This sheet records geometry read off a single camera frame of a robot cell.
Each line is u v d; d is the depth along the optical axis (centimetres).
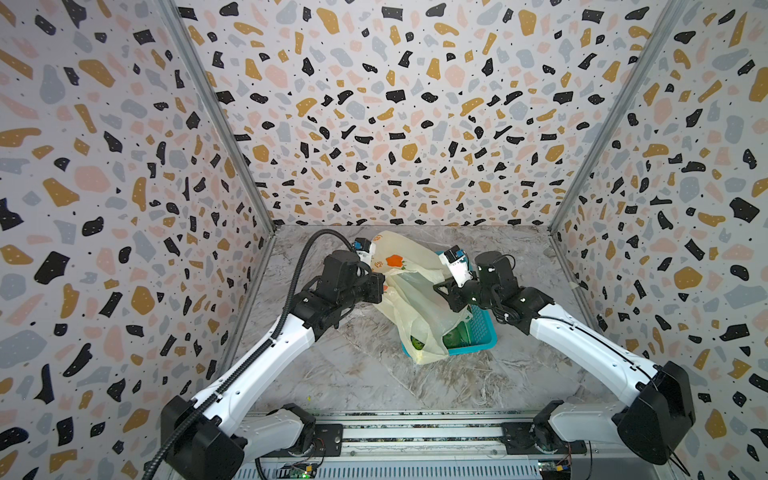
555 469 72
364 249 66
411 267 79
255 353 44
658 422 39
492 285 59
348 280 58
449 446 73
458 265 68
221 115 88
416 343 70
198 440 37
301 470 70
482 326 86
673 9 70
